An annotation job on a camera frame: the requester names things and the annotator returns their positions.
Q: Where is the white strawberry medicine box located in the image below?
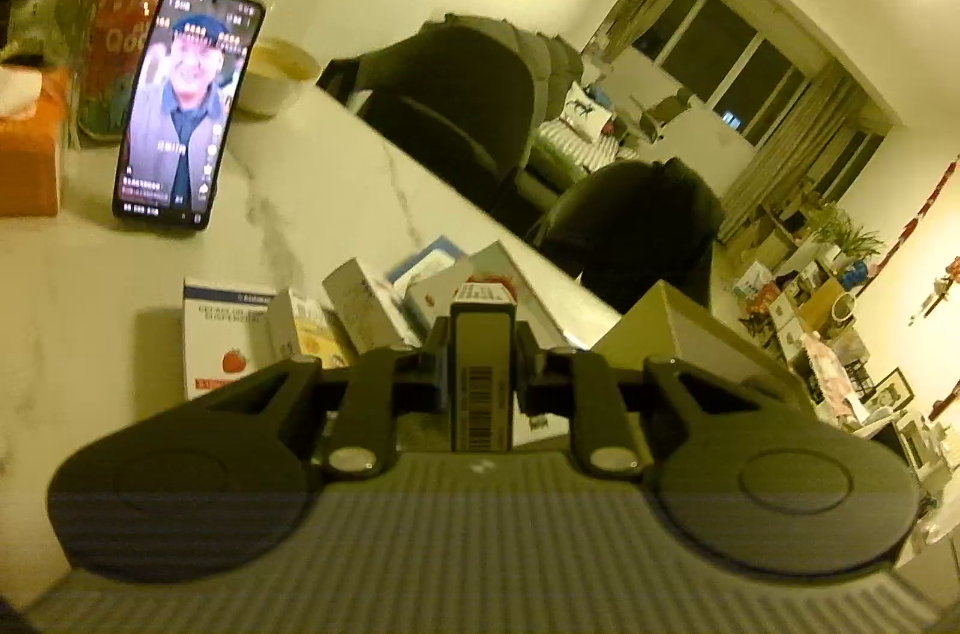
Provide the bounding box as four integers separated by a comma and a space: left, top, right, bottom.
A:
182, 278, 278, 400

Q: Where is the yellow white medicine box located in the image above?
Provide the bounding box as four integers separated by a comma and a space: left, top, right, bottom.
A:
267, 289, 355, 369

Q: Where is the white box red cartoon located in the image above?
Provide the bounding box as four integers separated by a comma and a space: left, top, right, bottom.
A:
404, 242, 566, 450

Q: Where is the narrow barcode medicine box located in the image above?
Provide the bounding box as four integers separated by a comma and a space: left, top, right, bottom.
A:
451, 281, 516, 453

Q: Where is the white blue text medicine box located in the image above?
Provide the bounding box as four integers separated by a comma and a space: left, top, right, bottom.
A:
387, 235, 466, 297

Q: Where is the white cardboard sorting box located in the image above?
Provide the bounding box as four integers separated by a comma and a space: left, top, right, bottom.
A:
592, 281, 814, 414

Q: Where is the near dark armchair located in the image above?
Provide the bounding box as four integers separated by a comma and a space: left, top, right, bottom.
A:
527, 157, 724, 313

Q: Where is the dark armchair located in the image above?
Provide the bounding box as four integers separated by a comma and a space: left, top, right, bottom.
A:
527, 157, 724, 313
317, 24, 535, 210

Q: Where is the olive window curtain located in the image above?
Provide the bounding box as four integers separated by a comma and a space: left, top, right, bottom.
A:
718, 60, 867, 244

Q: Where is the window with dark panes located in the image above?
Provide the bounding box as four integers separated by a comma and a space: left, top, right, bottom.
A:
632, 0, 887, 200

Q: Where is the white bowl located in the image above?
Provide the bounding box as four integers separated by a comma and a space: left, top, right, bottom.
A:
238, 37, 320, 118

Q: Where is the smartphone with lit screen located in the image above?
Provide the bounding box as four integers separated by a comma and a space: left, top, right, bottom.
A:
112, 0, 265, 231

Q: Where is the orange tissue box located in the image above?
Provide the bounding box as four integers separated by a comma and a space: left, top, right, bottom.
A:
0, 65, 68, 218

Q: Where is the far dark armchair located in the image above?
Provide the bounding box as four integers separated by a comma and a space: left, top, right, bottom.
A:
317, 24, 535, 210

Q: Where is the plastic drink bottle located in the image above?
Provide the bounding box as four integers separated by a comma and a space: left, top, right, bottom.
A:
76, 0, 160, 141

